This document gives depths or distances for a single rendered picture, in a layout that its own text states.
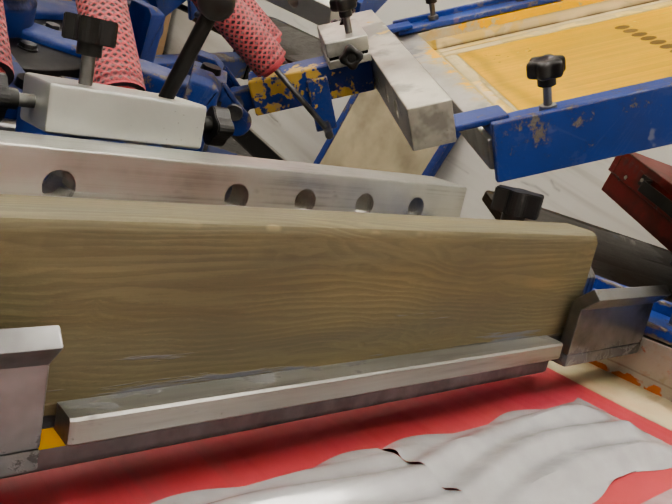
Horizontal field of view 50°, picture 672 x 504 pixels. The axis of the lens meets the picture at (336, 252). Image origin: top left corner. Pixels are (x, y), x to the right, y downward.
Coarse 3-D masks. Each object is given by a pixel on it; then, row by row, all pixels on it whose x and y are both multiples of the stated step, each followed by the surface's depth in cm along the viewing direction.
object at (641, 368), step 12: (648, 336) 50; (648, 348) 50; (660, 348) 49; (600, 360) 52; (612, 360) 52; (624, 360) 51; (636, 360) 50; (648, 360) 50; (660, 360) 49; (612, 372) 52; (624, 372) 51; (636, 372) 50; (648, 372) 50; (660, 372) 49; (636, 384) 50; (648, 384) 50; (660, 384) 49
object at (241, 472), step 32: (320, 416) 36; (160, 448) 30; (192, 448) 30; (224, 448) 31; (256, 448) 32; (288, 448) 32; (320, 448) 33; (352, 448) 33; (0, 480) 26; (32, 480) 26; (64, 480) 27; (96, 480) 27; (128, 480) 27; (160, 480) 28; (192, 480) 28; (224, 480) 29; (256, 480) 29
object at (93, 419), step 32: (448, 352) 37; (480, 352) 38; (512, 352) 39; (544, 352) 41; (192, 384) 27; (224, 384) 28; (256, 384) 29; (288, 384) 29; (320, 384) 30; (352, 384) 31; (384, 384) 33; (64, 416) 24; (96, 416) 24; (128, 416) 24; (160, 416) 25; (192, 416) 26; (224, 416) 27
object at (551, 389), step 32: (512, 384) 46; (544, 384) 47; (576, 384) 48; (352, 416) 37; (384, 416) 37; (416, 416) 38; (448, 416) 39; (480, 416) 40; (640, 416) 45; (640, 480) 36
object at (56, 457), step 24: (432, 384) 39; (456, 384) 41; (480, 384) 43; (288, 408) 33; (312, 408) 34; (336, 408) 35; (168, 432) 29; (192, 432) 30; (216, 432) 30; (48, 456) 26; (72, 456) 26; (96, 456) 27
